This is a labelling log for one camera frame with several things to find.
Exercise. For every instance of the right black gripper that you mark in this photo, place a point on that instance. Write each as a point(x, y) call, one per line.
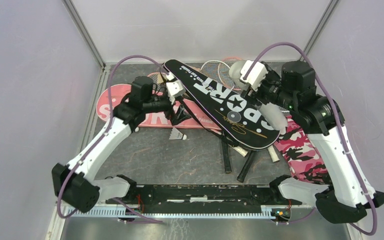
point(271, 75)

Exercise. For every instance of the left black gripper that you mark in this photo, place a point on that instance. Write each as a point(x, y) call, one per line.
point(182, 115)

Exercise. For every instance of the shuttlecock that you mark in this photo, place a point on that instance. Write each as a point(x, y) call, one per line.
point(175, 134)

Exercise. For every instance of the white shuttlecock tube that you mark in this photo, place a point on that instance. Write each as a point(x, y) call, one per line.
point(271, 112)

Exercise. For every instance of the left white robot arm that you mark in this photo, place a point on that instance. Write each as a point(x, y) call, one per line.
point(74, 183)

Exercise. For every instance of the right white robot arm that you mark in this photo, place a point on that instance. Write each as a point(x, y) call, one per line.
point(350, 195)

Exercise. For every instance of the pink SPORT racket bag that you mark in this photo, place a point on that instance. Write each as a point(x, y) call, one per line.
point(153, 120)

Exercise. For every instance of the black SPORT racket bag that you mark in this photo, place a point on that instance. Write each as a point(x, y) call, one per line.
point(241, 123)

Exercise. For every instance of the pink camouflage cloth bag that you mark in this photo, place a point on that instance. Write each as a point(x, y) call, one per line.
point(304, 160)

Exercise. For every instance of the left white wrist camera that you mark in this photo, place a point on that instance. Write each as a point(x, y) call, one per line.
point(175, 88)

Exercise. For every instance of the pink frame badminton racket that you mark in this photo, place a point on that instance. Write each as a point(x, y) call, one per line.
point(231, 60)

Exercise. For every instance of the white frame badminton racket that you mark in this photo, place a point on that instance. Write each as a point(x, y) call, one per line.
point(210, 69)

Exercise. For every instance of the white racket handle right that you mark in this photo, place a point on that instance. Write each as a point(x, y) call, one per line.
point(273, 154)

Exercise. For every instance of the white racket handle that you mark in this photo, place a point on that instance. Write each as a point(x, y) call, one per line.
point(273, 154)
point(243, 152)

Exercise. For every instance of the white racket handle left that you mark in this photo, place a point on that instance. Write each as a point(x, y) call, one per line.
point(243, 152)

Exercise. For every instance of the black racket handle left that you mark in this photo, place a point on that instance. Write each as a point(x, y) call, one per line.
point(226, 158)

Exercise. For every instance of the black racket handle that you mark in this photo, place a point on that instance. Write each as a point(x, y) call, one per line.
point(226, 158)
point(246, 167)

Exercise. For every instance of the black racket handle right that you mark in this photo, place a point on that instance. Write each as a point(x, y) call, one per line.
point(246, 167)

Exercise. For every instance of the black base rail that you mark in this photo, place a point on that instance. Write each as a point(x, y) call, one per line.
point(205, 199)

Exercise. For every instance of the white toothed cable duct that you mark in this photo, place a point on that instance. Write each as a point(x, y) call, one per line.
point(120, 212)

